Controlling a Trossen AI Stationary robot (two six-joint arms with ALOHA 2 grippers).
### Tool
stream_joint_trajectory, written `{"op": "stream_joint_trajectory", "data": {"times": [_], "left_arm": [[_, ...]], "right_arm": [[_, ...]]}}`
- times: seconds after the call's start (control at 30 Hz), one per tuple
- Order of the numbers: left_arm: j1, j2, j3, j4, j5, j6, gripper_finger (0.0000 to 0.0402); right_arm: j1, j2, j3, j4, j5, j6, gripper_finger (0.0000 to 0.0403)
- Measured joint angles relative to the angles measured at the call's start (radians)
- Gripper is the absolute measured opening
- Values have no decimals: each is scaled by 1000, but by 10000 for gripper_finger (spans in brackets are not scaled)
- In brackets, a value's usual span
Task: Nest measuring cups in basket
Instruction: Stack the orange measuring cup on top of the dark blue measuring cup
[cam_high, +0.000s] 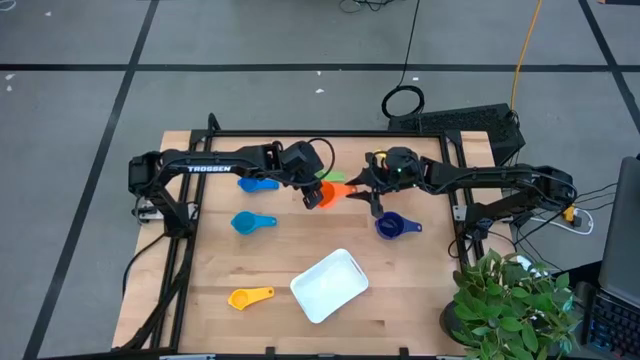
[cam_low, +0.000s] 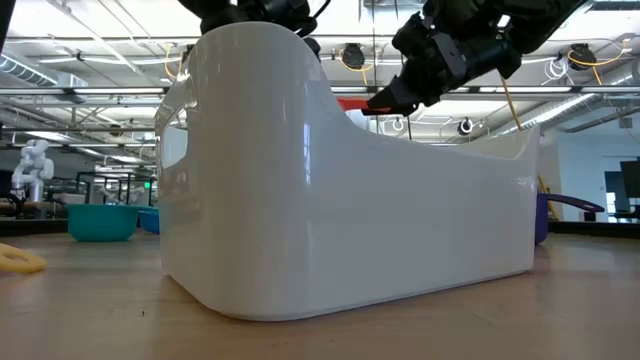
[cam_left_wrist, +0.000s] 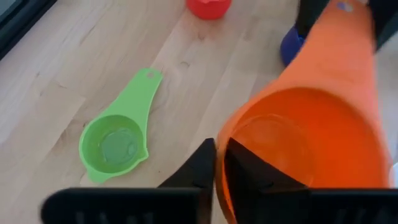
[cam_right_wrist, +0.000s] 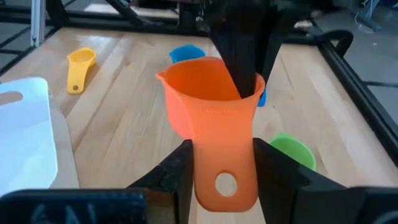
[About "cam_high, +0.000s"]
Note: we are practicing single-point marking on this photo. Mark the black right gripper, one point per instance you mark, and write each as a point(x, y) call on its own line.
point(395, 167)

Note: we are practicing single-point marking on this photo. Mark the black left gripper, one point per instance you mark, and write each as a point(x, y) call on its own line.
point(300, 160)

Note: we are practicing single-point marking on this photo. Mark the orange measuring cup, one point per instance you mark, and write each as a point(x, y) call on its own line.
point(334, 195)

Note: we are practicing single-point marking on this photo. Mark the green measuring cup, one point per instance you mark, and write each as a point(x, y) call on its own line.
point(334, 176)

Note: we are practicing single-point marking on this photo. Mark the dark blue measuring cup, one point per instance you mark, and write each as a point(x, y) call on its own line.
point(390, 226)

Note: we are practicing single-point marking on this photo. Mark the small blue measuring cup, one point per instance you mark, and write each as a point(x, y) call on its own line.
point(250, 185)

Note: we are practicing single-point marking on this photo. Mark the light blue measuring cup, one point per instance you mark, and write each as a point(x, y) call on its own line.
point(244, 223)

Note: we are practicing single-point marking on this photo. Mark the yellow measuring cup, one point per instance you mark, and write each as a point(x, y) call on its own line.
point(239, 300)

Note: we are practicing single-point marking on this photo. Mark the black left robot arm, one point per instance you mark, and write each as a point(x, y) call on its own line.
point(210, 162)

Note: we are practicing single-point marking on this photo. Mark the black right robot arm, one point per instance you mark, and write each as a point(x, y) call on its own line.
point(500, 175)

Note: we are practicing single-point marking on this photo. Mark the white plastic basket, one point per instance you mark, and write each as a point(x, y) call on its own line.
point(327, 287)

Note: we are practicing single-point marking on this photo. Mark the black plant pot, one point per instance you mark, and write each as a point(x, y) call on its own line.
point(447, 322)

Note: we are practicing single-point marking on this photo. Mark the white adapter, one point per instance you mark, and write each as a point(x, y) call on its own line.
point(526, 262)

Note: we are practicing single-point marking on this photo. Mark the green leafy plant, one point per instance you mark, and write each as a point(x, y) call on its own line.
point(510, 310)

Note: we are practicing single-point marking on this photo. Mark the yellow plug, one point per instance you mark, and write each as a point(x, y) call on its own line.
point(570, 214)

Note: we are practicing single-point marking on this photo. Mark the grey laptop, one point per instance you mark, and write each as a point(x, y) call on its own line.
point(625, 235)

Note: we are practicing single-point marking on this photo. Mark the black keyboard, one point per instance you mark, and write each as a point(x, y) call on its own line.
point(615, 325)

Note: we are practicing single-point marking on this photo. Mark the black aluminium table frame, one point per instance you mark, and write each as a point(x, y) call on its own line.
point(325, 133)

